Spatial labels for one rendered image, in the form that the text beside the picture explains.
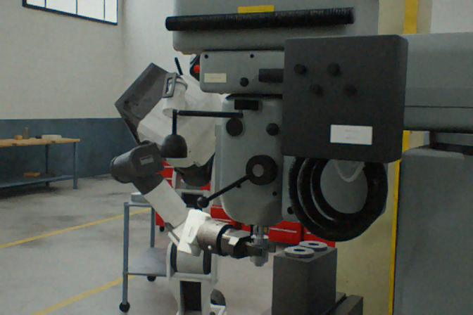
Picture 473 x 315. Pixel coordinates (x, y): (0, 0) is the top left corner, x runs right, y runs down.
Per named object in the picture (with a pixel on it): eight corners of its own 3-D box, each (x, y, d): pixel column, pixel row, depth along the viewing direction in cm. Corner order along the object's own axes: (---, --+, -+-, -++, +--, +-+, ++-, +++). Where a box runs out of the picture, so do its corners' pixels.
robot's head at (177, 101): (166, 121, 184) (160, 107, 177) (171, 94, 189) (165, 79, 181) (186, 122, 183) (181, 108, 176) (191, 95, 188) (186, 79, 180)
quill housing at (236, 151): (209, 223, 144) (212, 93, 141) (246, 210, 162) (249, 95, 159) (280, 233, 135) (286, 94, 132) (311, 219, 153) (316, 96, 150)
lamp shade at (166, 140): (159, 155, 159) (160, 132, 158) (186, 155, 160) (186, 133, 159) (160, 157, 152) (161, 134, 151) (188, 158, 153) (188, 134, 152)
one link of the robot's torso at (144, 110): (125, 160, 218) (93, 112, 187) (181, 95, 229) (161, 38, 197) (187, 202, 208) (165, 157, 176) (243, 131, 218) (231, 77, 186)
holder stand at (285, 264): (270, 315, 180) (272, 250, 179) (302, 296, 199) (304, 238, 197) (306, 324, 174) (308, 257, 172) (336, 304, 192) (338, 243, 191)
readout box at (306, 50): (276, 156, 104) (281, 36, 102) (295, 152, 112) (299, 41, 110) (390, 164, 95) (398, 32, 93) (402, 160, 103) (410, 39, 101)
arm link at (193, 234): (211, 216, 157) (181, 210, 164) (198, 256, 155) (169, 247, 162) (236, 228, 165) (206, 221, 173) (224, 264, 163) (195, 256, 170)
